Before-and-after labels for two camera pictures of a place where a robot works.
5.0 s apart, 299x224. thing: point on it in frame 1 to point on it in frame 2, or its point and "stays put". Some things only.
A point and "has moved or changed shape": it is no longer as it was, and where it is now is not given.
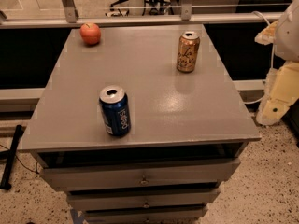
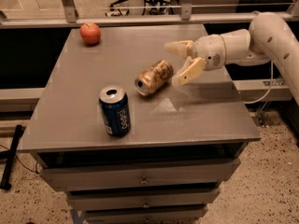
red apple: [91, 33] stays put
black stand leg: [8, 155] stays put
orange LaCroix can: [188, 51] has moved or changed shape
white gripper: [289, 36] to [209, 51]
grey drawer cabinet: [189, 131] stays put
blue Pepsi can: [116, 110] stays put
